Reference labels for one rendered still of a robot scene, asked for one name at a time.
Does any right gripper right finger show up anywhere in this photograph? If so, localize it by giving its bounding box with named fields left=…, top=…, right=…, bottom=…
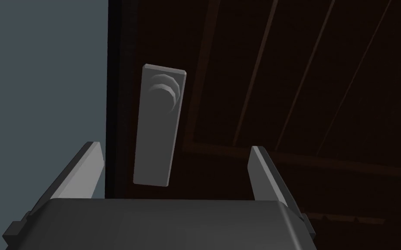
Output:
left=247, top=145, right=289, bottom=207

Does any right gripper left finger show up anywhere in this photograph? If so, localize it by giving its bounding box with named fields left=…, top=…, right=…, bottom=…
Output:
left=38, top=141, right=105, bottom=208

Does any grey door knob with plate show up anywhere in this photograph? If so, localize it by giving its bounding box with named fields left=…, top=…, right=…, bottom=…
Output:
left=132, top=63, right=187, bottom=188

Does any dark brown wooden door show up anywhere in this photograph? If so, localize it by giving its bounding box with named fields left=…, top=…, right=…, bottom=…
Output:
left=105, top=0, right=401, bottom=250

